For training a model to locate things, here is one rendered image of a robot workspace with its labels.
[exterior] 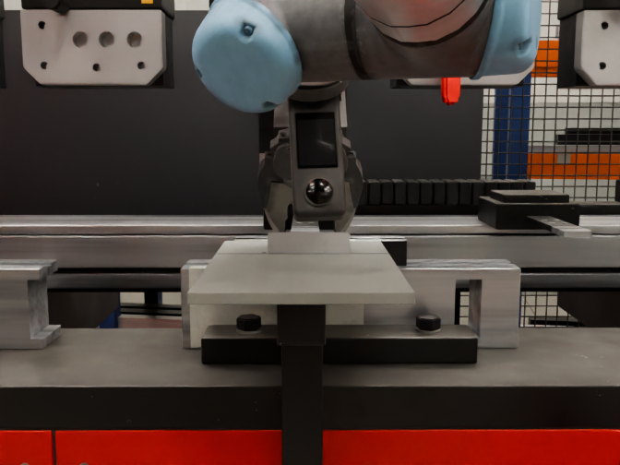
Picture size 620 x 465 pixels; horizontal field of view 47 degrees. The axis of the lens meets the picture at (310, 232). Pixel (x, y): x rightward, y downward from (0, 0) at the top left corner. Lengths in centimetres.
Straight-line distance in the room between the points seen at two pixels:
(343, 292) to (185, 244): 55
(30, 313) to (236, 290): 37
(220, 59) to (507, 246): 72
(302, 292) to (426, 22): 26
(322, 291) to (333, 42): 20
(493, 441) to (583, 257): 46
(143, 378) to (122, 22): 38
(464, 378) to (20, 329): 50
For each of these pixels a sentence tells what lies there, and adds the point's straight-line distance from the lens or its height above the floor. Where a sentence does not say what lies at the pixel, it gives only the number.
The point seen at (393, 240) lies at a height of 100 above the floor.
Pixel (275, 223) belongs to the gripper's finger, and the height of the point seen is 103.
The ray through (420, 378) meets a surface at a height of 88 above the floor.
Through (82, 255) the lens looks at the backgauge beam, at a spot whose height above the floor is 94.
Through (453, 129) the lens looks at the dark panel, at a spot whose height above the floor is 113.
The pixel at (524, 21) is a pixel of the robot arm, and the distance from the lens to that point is 43.
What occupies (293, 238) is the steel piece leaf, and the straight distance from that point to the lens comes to 73.
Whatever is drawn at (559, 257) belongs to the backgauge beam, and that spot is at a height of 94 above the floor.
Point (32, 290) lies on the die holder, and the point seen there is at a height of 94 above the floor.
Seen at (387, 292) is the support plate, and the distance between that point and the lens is 56.
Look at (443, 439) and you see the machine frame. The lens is 76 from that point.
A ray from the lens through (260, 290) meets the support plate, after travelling 57.
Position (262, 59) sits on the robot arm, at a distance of 46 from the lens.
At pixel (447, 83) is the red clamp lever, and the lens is 76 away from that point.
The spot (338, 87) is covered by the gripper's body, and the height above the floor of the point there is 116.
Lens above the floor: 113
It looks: 8 degrees down
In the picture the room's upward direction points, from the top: straight up
